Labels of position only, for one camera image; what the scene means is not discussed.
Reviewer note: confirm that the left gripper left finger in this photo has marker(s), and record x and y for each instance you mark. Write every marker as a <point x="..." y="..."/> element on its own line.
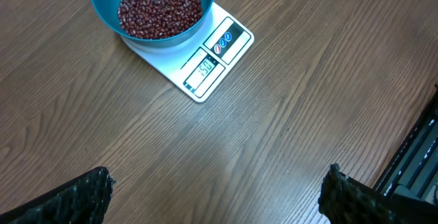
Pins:
<point x="84" y="199"/>

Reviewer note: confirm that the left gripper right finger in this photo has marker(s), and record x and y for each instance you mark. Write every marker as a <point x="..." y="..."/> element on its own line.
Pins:
<point x="343" y="200"/>

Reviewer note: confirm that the white digital kitchen scale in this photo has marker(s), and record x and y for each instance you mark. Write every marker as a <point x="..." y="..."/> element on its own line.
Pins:
<point x="199" y="64"/>

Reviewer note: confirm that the red beans in bowl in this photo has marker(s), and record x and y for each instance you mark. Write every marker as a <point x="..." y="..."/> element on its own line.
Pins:
<point x="157" y="19"/>

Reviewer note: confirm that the blue metal bowl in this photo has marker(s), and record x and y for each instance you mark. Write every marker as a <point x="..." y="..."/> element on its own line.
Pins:
<point x="106" y="9"/>

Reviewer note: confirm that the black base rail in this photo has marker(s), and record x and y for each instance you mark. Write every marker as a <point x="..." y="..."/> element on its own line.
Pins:
<point x="412" y="171"/>

